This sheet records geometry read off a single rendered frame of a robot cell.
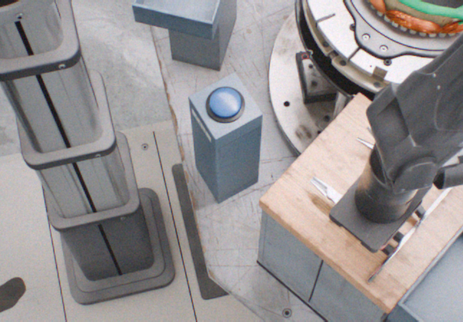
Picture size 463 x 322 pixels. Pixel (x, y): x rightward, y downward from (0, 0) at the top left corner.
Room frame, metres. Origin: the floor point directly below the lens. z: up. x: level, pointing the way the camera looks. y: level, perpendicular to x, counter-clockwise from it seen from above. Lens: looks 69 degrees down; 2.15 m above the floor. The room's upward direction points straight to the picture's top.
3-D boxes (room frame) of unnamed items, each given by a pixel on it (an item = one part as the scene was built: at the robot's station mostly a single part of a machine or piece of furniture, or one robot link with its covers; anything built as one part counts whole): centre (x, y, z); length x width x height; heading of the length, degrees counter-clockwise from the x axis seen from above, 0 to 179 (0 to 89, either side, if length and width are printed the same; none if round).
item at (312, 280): (0.38, -0.17, 0.91); 0.19 x 0.19 x 0.26; 48
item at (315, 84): (0.65, -0.13, 0.85); 0.06 x 0.04 x 0.05; 8
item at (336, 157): (0.38, -0.17, 1.05); 0.20 x 0.19 x 0.02; 48
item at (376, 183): (0.34, -0.17, 1.26); 0.07 x 0.06 x 0.07; 103
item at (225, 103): (0.51, 0.01, 1.04); 0.04 x 0.04 x 0.01
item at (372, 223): (0.33, -0.16, 1.20); 0.10 x 0.07 x 0.07; 138
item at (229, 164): (0.51, 0.01, 0.91); 0.07 x 0.07 x 0.25; 30
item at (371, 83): (0.54, -0.16, 1.05); 0.08 x 0.02 x 0.01; 52
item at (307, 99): (0.66, -0.13, 0.81); 0.08 x 0.05 x 0.02; 8
